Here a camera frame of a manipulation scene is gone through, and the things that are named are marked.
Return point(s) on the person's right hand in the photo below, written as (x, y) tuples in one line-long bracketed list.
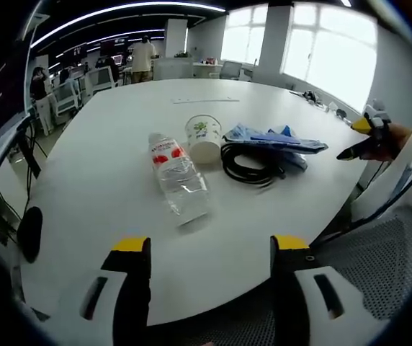
[(400, 138)]

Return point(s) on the green plant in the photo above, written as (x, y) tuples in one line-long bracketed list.
[(183, 54)]

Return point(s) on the large bright window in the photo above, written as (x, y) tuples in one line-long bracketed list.
[(335, 61)]

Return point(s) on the white round table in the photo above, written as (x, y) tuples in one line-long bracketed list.
[(119, 173)]

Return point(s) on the grey mesh office chair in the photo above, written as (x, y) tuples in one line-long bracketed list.
[(371, 252)]

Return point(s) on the small clutter on table edge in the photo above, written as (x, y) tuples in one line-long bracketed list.
[(314, 97)]

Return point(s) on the black foam microphone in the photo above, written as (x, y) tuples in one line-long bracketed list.
[(30, 234)]

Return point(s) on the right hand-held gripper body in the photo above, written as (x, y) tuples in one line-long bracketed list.
[(376, 110)]

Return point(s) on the white office chair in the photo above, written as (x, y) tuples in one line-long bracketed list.
[(65, 97), (99, 81)]

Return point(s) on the clear plastic water bottle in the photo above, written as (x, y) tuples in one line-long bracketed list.
[(179, 176)]

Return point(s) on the black stand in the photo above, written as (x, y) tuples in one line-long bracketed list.
[(29, 151)]

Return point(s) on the blue plastic bag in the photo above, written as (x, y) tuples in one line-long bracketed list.
[(263, 138)]

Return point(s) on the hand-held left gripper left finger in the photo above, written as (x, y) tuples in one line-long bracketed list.
[(134, 288)]

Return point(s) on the narrow bright window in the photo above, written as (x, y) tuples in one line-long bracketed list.
[(243, 36)]

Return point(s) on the white paper cup green print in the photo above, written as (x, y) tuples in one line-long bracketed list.
[(204, 144)]

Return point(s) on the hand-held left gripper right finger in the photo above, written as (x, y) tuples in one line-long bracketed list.
[(289, 288)]

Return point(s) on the white cabinet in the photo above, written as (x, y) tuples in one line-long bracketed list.
[(173, 68)]

